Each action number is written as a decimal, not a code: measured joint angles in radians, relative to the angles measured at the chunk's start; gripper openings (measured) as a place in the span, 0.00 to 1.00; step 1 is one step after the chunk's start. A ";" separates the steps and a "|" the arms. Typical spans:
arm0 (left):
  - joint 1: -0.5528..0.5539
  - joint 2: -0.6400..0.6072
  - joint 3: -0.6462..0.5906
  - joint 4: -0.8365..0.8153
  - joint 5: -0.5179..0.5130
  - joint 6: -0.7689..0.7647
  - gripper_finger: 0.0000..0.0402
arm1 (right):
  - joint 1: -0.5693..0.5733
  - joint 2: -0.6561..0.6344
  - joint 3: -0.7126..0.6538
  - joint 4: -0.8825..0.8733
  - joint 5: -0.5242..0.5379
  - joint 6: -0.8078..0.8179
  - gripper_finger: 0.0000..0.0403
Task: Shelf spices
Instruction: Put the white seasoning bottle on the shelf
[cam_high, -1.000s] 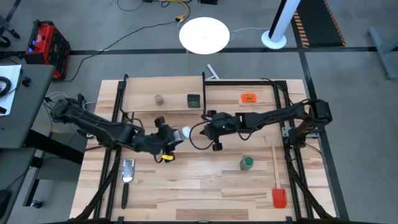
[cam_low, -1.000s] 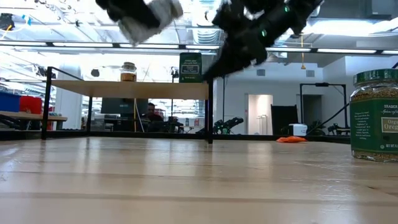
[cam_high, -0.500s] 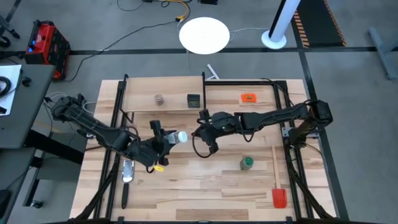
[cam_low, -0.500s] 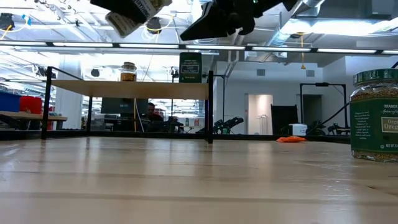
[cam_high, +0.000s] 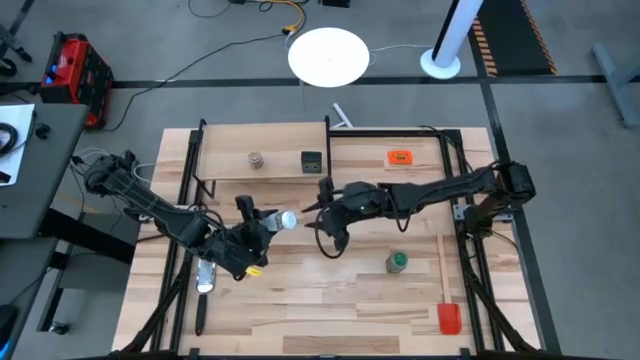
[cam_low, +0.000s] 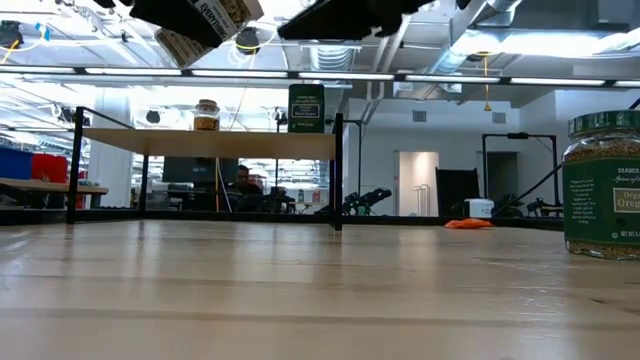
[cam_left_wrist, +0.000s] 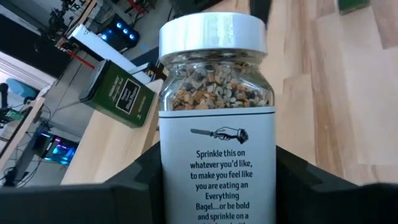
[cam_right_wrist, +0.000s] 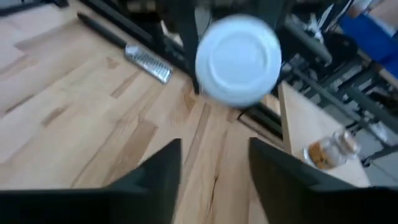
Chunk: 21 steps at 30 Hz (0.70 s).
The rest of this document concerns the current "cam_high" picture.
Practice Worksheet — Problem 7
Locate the red and black tool box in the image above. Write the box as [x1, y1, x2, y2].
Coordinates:
[38, 31, 114, 129]

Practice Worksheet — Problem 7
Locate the black metal table frame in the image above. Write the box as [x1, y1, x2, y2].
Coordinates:
[112, 127, 546, 360]

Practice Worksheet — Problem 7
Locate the grey metal table leg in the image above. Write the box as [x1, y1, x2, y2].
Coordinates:
[591, 42, 640, 129]

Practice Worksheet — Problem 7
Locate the white and black tower pillar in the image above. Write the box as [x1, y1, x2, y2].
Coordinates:
[419, 0, 485, 81]

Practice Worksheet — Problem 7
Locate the black mat with orange stripes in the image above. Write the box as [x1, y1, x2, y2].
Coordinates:
[467, 0, 558, 78]

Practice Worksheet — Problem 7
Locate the wooden shelf with black legs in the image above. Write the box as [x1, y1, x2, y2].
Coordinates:
[192, 117, 332, 202]

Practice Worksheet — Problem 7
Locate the metal grater with black handle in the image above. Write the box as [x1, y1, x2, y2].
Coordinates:
[194, 258, 218, 337]

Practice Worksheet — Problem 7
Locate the white floor cable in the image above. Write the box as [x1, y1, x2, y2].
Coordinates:
[368, 43, 434, 55]

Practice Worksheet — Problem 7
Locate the black square spice tin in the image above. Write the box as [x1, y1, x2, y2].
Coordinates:
[300, 150, 323, 175]

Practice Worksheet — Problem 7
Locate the coiled black cable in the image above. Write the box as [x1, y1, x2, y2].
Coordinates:
[0, 122, 20, 157]

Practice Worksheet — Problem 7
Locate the green-lid spice jar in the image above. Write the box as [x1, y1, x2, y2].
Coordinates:
[385, 251, 410, 275]

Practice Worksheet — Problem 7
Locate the black floor cable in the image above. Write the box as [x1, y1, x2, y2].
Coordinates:
[102, 32, 287, 133]

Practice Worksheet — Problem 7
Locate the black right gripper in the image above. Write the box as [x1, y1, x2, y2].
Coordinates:
[301, 177, 386, 251]

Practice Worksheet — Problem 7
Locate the black office chair base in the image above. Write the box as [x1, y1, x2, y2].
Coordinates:
[0, 0, 35, 79]

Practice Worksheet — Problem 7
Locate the black desk leg frame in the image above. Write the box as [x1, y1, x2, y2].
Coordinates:
[37, 207, 142, 334]

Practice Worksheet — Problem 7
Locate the black rounded object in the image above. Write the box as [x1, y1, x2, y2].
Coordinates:
[0, 303, 19, 354]

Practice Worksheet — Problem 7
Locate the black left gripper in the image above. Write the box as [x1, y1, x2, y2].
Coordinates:
[219, 195, 277, 277]

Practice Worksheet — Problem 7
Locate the yellow cable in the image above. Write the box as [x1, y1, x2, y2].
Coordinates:
[259, 0, 307, 36]

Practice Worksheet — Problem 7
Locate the flat orange packet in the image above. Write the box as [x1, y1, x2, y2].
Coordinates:
[387, 149, 414, 167]

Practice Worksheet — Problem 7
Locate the white paper sheet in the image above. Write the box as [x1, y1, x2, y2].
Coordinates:
[0, 103, 36, 187]

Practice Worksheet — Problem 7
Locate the grey desk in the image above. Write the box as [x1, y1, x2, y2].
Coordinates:
[0, 102, 91, 240]

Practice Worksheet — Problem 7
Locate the white round disc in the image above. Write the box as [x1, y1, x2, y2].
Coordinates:
[287, 26, 371, 89]

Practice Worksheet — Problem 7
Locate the red spatula with wooden handle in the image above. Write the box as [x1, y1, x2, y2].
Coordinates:
[436, 233, 463, 336]

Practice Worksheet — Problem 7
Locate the white-lid spice jar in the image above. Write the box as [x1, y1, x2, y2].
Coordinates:
[262, 209, 299, 233]

